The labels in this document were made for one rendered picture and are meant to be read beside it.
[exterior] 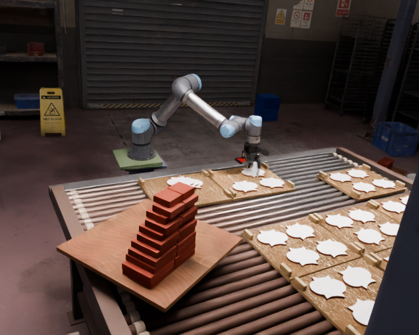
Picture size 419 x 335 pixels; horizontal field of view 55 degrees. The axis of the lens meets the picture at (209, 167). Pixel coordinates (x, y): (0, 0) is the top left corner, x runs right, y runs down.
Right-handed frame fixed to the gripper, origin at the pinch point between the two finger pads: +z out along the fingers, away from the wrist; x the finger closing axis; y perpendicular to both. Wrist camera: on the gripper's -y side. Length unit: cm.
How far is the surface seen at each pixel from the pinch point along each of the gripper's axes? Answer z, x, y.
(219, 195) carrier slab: -0.6, 19.7, 33.4
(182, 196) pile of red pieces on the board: -40, 79, 81
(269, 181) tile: 0.0, 14.9, -2.1
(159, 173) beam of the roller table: 1, -18, 54
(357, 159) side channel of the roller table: 5, 0, -87
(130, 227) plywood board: -14, 52, 92
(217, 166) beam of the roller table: 2.3, -19.4, 14.8
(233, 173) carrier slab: 0.3, -2.8, 12.6
